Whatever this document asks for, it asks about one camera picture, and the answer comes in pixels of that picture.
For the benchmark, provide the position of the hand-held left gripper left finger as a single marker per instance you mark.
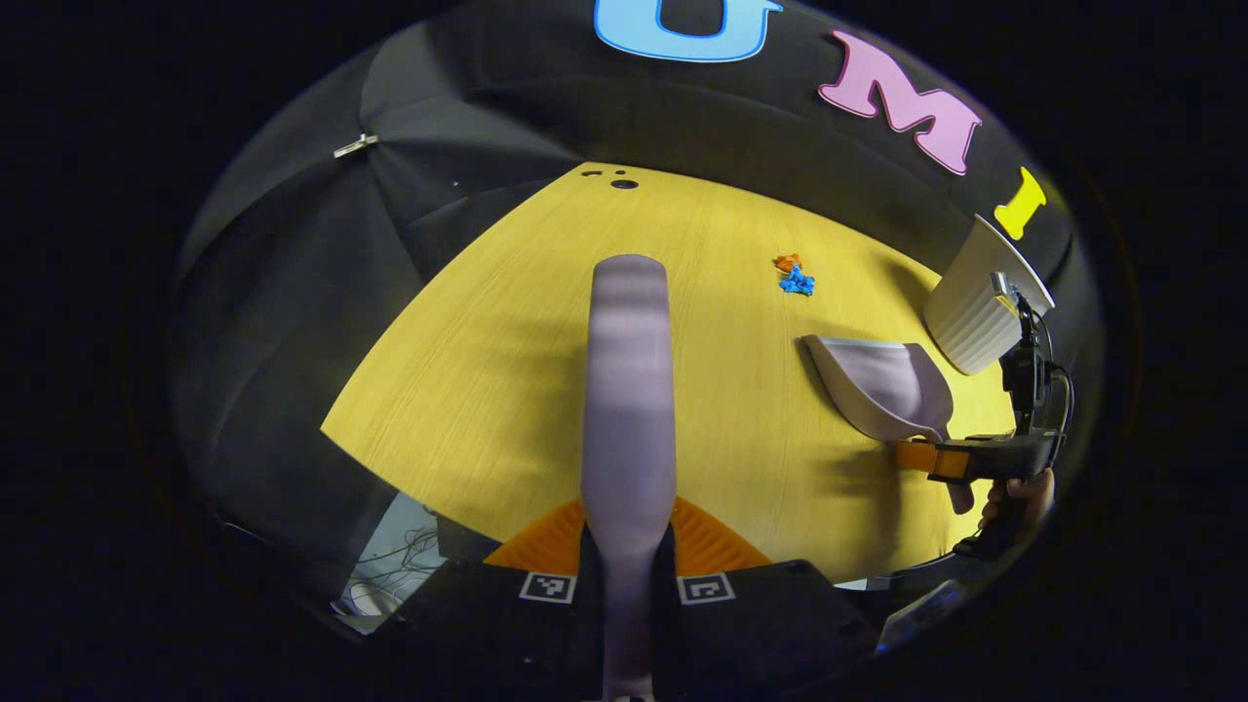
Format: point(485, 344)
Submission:
point(507, 624)

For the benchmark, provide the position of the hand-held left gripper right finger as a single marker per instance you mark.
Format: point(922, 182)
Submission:
point(760, 624)

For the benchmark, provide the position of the orange paper ball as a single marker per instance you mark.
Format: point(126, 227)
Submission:
point(787, 262)

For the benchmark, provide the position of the white cloth clip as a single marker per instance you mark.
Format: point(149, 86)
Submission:
point(355, 146)

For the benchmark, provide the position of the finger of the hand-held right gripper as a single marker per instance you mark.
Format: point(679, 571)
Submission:
point(926, 458)

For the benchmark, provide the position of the blue paper ball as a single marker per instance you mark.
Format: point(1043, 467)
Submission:
point(797, 283)

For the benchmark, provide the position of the white ribbed garbage bin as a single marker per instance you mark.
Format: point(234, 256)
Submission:
point(965, 322)

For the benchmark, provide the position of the small pink broom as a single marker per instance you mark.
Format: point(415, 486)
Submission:
point(629, 390)

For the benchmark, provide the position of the pink dustpan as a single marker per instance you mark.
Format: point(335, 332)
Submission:
point(887, 385)

